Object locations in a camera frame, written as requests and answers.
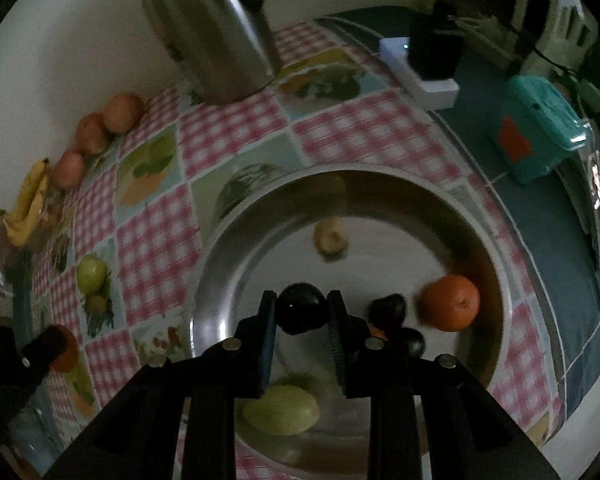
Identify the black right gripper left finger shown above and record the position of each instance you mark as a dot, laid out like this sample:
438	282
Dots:
135	436

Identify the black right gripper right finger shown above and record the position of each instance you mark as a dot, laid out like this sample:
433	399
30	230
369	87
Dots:
469	435

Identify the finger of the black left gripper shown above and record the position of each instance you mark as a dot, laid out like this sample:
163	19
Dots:
23	369

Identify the orange tangerine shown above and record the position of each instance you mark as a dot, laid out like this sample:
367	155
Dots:
449	304
376	332
67	360

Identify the dark plum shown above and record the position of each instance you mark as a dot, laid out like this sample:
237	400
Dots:
411	341
300	308
387	313

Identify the lower yellow banana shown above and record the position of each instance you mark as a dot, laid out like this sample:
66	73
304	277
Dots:
18	234

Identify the yellow banana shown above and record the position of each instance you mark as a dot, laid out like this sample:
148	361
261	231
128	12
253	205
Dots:
27	191
18	234

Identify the upper yellow banana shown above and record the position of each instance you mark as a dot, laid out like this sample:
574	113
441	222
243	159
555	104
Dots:
27	191

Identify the stainless steel round plate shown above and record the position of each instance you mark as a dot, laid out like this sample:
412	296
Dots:
404	233

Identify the left red apple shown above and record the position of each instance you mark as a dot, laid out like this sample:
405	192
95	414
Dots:
69	170

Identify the red apple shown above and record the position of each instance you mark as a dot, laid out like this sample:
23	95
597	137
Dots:
123	113
69	170
91	135

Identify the middle red apple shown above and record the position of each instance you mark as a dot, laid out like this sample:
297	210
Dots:
91	135

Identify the right red apple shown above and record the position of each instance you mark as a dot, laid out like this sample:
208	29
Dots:
123	113

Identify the teal tissue pack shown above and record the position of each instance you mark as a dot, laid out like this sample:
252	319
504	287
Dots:
536	128

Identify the white power strip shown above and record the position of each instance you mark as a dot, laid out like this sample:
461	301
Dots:
430	93

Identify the black power adapter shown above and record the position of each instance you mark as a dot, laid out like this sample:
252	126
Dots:
438	44

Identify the white plastic chair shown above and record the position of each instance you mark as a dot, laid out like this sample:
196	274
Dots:
554	35

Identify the stainless steel thermos jug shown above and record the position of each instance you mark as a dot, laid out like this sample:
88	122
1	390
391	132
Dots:
224	48

